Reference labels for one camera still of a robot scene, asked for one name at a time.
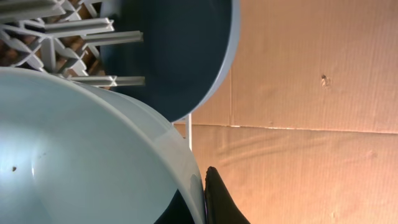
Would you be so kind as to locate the light blue rice bowl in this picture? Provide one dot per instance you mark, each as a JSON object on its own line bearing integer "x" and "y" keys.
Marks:
{"x": 131, "y": 180}

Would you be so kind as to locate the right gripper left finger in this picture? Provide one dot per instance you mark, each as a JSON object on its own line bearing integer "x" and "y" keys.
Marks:
{"x": 176, "y": 213}

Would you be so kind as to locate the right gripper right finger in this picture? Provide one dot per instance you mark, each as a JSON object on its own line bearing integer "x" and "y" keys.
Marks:
{"x": 220, "y": 207}

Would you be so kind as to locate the brown cardboard panel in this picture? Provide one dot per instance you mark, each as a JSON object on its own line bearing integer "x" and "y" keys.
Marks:
{"x": 304, "y": 127}

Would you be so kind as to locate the grey dishwasher rack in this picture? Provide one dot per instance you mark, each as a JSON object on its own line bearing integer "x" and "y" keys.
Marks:
{"x": 49, "y": 101}

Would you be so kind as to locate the dark blue plate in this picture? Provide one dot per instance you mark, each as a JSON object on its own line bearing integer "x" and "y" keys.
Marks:
{"x": 187, "y": 50}

